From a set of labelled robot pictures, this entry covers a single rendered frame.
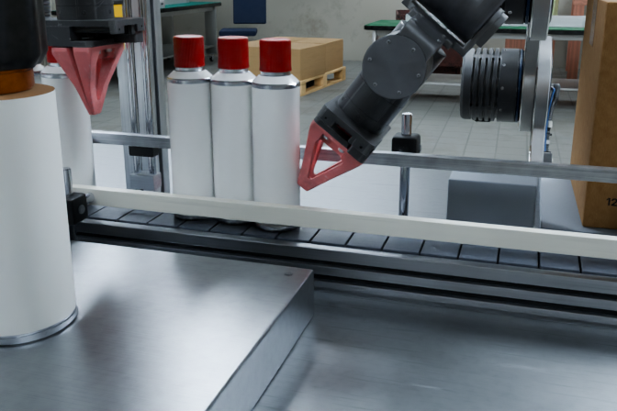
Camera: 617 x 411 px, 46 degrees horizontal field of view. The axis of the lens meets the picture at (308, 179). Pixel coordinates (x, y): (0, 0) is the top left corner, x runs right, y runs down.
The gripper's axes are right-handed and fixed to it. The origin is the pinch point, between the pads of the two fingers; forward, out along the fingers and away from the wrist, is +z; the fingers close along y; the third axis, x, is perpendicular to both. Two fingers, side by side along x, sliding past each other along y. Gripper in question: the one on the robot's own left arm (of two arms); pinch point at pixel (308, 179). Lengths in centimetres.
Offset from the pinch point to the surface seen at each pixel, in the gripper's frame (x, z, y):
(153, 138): -17.7, 10.3, -3.5
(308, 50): -109, 138, -599
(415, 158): 7.3, -8.8, -2.9
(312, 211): 2.6, 0.7, 4.4
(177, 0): -303, 234, -759
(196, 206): -7.4, 9.3, 4.1
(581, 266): 25.9, -12.8, 3.4
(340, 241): 6.9, 1.6, 3.5
